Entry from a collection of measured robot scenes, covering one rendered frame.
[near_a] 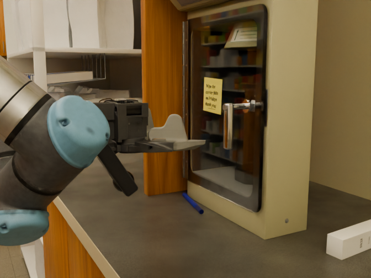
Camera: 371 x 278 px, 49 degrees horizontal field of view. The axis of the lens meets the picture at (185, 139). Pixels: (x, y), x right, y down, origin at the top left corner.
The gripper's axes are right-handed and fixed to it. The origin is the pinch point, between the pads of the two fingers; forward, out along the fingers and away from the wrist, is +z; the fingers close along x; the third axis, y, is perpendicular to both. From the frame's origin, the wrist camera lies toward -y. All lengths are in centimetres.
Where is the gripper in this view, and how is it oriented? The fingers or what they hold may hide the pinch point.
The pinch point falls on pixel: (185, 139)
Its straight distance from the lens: 74.5
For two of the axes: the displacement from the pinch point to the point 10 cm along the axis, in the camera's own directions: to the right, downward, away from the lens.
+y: 0.1, -9.8, -1.8
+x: -4.6, -1.6, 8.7
